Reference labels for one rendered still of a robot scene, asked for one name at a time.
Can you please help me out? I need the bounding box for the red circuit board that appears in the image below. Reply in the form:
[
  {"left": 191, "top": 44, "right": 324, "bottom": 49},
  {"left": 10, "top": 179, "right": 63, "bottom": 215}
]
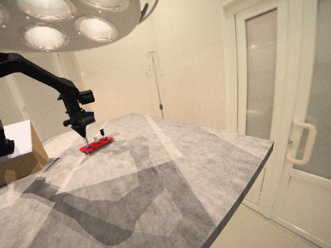
[{"left": 79, "top": 129, "right": 114, "bottom": 155}]

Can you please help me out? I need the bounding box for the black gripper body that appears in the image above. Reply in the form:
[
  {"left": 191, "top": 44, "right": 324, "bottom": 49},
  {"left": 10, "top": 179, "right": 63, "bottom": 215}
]
[{"left": 63, "top": 106, "right": 95, "bottom": 127}]

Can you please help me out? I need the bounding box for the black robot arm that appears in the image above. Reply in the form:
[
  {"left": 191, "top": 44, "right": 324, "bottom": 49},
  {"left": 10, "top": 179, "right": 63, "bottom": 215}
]
[{"left": 0, "top": 52, "right": 95, "bottom": 157}]

